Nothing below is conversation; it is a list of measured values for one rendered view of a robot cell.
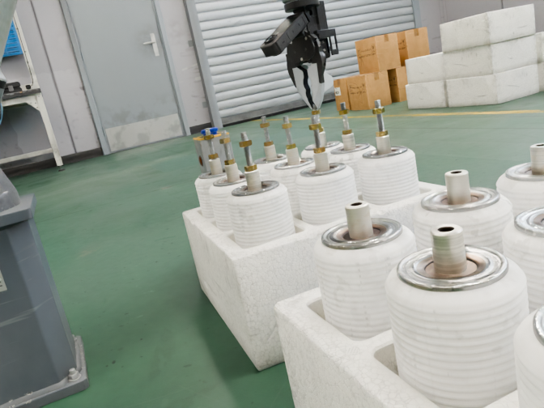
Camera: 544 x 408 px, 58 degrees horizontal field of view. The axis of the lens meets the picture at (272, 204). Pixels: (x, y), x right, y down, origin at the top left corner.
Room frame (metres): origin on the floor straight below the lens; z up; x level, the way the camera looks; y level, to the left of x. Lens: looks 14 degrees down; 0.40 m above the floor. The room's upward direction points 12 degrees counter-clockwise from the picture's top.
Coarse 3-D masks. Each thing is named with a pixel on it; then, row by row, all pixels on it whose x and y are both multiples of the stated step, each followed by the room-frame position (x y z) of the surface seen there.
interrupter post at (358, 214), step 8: (352, 208) 0.43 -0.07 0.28; (360, 208) 0.43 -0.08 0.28; (368, 208) 0.43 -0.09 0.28; (352, 216) 0.43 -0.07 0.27; (360, 216) 0.43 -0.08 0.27; (368, 216) 0.43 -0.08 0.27; (352, 224) 0.43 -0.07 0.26; (360, 224) 0.43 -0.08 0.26; (368, 224) 0.43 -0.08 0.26; (352, 232) 0.43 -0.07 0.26; (360, 232) 0.43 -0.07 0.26; (368, 232) 0.43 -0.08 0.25
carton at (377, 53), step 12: (372, 36) 4.42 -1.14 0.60; (384, 36) 4.44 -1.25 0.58; (396, 36) 4.49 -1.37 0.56; (360, 48) 4.60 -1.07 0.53; (372, 48) 4.44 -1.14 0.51; (384, 48) 4.43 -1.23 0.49; (396, 48) 4.48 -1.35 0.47; (360, 60) 4.63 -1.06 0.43; (372, 60) 4.46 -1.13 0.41; (384, 60) 4.42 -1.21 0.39; (396, 60) 4.47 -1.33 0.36; (360, 72) 4.65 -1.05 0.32; (372, 72) 4.49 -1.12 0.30
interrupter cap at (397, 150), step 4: (392, 148) 0.84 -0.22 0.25; (396, 148) 0.83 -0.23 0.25; (400, 148) 0.82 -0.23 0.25; (404, 148) 0.81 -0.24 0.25; (368, 152) 0.84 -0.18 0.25; (372, 152) 0.84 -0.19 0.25; (376, 152) 0.83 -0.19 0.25; (392, 152) 0.81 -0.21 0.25; (396, 152) 0.78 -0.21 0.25; (400, 152) 0.79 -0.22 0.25; (404, 152) 0.79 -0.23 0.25; (364, 156) 0.81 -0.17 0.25; (368, 156) 0.80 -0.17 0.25; (372, 156) 0.79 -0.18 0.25; (376, 156) 0.79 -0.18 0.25; (380, 156) 0.78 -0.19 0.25; (384, 156) 0.78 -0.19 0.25; (388, 156) 0.78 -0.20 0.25
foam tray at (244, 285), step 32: (192, 224) 0.92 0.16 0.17; (224, 256) 0.69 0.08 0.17; (256, 256) 0.66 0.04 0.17; (288, 256) 0.67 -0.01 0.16; (224, 288) 0.75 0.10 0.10; (256, 288) 0.66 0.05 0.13; (288, 288) 0.67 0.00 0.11; (224, 320) 0.82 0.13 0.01; (256, 320) 0.65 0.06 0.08; (256, 352) 0.65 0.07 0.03
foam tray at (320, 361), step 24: (288, 312) 0.45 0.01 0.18; (312, 312) 0.44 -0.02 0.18; (288, 336) 0.45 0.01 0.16; (312, 336) 0.40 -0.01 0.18; (336, 336) 0.39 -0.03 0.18; (384, 336) 0.38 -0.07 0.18; (288, 360) 0.47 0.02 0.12; (312, 360) 0.40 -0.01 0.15; (336, 360) 0.36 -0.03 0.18; (360, 360) 0.35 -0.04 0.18; (384, 360) 0.36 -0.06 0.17; (312, 384) 0.41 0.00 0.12; (336, 384) 0.36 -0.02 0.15; (360, 384) 0.32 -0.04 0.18; (384, 384) 0.31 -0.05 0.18; (408, 384) 0.31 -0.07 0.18
